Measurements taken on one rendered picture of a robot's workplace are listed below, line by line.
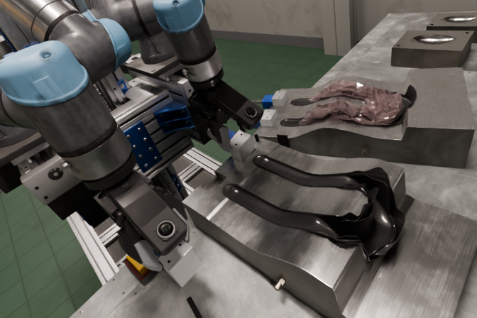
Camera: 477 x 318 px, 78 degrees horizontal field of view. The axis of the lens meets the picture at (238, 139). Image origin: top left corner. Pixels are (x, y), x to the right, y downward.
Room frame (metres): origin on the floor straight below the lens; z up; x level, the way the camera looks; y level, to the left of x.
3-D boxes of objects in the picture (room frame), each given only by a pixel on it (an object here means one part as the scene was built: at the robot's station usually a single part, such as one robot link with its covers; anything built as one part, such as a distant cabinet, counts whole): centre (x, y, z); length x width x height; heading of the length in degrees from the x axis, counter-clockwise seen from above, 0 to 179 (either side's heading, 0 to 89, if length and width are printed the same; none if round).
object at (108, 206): (0.33, 0.18, 1.09); 0.09 x 0.08 x 0.12; 37
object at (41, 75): (0.33, 0.18, 1.25); 0.09 x 0.08 x 0.11; 52
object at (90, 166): (0.33, 0.18, 1.17); 0.08 x 0.08 x 0.05
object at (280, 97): (0.84, -0.13, 0.85); 0.13 x 0.05 x 0.05; 54
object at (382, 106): (0.64, -0.32, 0.90); 0.26 x 0.18 x 0.08; 54
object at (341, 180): (0.38, -0.09, 0.92); 0.35 x 0.16 x 0.09; 37
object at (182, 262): (0.35, 0.19, 0.93); 0.13 x 0.05 x 0.05; 37
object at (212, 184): (0.52, 0.09, 0.87); 0.05 x 0.05 x 0.04; 37
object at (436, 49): (0.86, -0.72, 0.83); 0.20 x 0.15 x 0.07; 37
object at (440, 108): (0.65, -0.32, 0.85); 0.50 x 0.26 x 0.11; 54
